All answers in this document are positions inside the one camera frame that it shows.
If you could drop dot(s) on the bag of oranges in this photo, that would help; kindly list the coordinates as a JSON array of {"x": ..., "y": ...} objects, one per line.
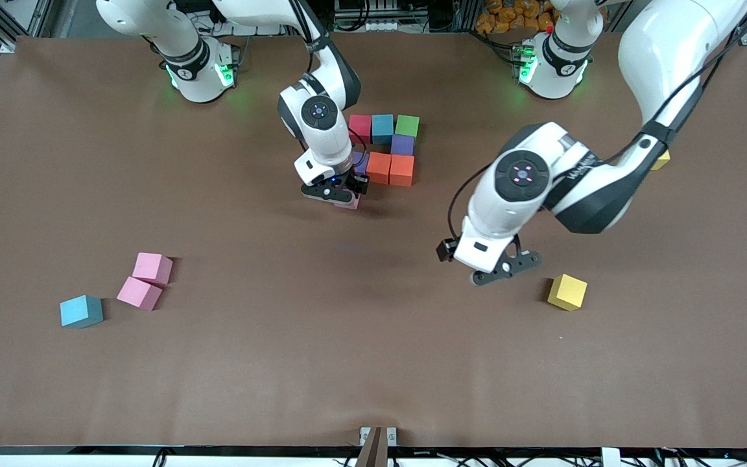
[{"x": 491, "y": 19}]

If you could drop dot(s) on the green foam cube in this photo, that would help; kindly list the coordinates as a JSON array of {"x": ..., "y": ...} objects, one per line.
[{"x": 407, "y": 125}]

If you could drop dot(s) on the white label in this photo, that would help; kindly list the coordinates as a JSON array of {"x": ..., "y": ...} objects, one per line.
[{"x": 610, "y": 457}]

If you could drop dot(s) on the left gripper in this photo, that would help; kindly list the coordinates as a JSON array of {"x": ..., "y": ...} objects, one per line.
[{"x": 444, "y": 250}]

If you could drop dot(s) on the light blue foam cube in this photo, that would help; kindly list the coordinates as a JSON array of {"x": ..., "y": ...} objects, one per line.
[
  {"x": 81, "y": 311},
  {"x": 382, "y": 128}
]

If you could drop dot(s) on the red foam cube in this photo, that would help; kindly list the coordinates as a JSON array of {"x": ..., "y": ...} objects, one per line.
[{"x": 360, "y": 128}]

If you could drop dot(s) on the pink foam cube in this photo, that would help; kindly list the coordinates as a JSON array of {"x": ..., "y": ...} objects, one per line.
[
  {"x": 349, "y": 204},
  {"x": 152, "y": 268},
  {"x": 139, "y": 293}
]

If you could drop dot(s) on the grey metal bracket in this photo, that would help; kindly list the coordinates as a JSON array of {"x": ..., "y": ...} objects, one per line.
[{"x": 377, "y": 447}]

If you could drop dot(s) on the orange foam cube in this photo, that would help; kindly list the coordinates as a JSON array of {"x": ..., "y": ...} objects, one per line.
[
  {"x": 402, "y": 170},
  {"x": 379, "y": 167}
]

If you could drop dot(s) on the yellow foam cube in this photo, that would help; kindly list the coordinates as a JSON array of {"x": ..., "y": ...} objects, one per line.
[
  {"x": 663, "y": 159},
  {"x": 567, "y": 292}
]

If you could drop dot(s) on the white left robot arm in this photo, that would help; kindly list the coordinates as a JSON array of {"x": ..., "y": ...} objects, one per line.
[{"x": 672, "y": 52}]

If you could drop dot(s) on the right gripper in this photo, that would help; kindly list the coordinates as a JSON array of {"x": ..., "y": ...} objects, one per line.
[{"x": 358, "y": 182}]

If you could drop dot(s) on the brown table cover sheet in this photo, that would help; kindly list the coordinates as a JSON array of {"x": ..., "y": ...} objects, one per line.
[{"x": 373, "y": 357}]

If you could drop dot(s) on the white power strip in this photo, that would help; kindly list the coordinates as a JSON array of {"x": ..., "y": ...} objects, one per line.
[
  {"x": 240, "y": 13},
  {"x": 383, "y": 26}
]

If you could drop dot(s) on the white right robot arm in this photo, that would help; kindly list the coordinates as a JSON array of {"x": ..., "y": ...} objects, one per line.
[{"x": 321, "y": 84}]

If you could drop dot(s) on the purple foam cube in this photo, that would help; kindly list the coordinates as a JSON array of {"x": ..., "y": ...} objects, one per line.
[
  {"x": 361, "y": 162},
  {"x": 402, "y": 144}
]

